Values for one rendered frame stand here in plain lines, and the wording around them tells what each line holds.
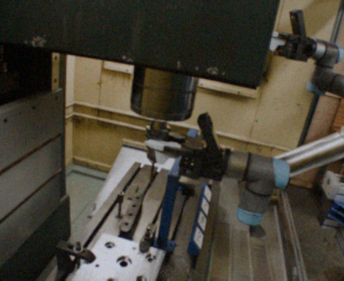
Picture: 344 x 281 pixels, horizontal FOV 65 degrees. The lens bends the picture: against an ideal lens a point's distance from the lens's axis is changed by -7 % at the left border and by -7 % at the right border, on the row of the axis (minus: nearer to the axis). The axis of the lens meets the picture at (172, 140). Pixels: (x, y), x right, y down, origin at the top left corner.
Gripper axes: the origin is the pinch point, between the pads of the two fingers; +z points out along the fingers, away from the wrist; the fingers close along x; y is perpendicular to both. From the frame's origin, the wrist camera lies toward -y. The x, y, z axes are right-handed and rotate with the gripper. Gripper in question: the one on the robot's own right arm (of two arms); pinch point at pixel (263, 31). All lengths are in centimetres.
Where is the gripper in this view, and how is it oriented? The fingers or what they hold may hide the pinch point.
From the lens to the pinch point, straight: 96.9
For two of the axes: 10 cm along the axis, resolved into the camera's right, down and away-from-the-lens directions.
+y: -1.5, 9.1, 4.0
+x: -3.0, -4.2, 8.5
